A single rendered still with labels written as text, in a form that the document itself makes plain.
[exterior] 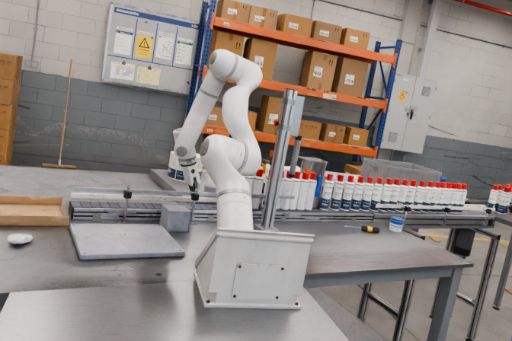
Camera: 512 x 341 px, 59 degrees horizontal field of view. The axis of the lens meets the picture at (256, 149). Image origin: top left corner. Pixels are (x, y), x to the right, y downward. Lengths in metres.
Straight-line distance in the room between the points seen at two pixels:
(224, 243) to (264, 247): 0.12
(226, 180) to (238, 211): 0.13
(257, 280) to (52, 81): 5.48
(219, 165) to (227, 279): 0.40
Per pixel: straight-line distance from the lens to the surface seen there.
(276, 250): 1.38
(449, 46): 8.48
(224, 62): 1.78
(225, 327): 1.32
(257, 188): 2.26
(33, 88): 6.62
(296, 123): 2.13
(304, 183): 2.41
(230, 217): 1.48
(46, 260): 1.62
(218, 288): 1.38
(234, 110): 1.70
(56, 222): 1.92
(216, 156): 1.56
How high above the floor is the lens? 1.47
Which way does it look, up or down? 7 degrees down
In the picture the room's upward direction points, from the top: 10 degrees clockwise
